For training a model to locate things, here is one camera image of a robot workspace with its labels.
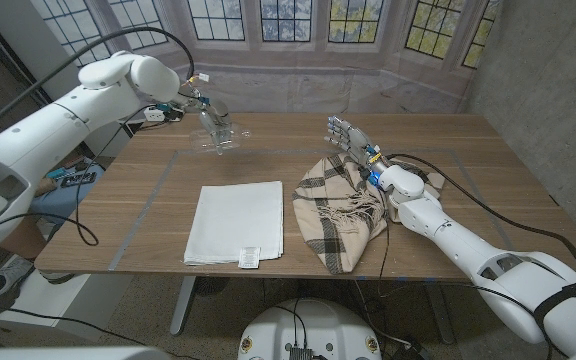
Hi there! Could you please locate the white pillar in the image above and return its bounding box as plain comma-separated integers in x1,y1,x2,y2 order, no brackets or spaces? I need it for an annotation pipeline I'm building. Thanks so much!
0,0,132,157

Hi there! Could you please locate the thick black cable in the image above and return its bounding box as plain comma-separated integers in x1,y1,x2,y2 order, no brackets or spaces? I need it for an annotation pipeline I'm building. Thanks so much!
386,153,576,302
0,25,197,145

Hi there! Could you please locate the printed window backdrop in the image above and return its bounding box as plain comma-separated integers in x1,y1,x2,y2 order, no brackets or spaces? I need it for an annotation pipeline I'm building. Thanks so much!
27,0,503,122

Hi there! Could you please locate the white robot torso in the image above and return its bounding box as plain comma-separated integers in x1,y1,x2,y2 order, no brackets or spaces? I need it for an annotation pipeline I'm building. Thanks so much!
237,298,384,360

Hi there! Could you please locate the small white paper label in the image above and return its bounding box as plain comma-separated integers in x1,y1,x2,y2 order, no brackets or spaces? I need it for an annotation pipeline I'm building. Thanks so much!
237,245,262,270

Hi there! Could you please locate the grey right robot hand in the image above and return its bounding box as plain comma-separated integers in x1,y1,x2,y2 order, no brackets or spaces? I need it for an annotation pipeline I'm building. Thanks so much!
323,115,387,174

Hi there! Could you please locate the beige plaid cloth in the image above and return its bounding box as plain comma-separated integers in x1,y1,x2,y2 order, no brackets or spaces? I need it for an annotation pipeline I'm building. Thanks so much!
291,152,447,276

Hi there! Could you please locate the blue stool with tools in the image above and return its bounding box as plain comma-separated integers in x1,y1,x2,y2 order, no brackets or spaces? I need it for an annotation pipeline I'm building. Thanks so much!
28,158,107,227

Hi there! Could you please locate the folded white cloth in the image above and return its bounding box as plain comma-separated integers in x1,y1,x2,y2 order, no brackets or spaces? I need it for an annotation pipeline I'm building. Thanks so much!
183,180,286,267

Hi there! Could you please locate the white power strip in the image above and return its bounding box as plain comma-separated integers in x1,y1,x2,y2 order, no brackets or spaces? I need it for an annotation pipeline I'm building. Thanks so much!
142,103,186,124

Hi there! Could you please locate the grey table leg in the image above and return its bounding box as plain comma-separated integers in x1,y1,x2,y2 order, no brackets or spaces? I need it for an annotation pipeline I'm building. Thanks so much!
169,275,198,337
421,279,458,346

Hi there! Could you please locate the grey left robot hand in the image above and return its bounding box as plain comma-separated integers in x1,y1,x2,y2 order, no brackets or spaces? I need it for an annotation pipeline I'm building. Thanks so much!
187,94,235,156

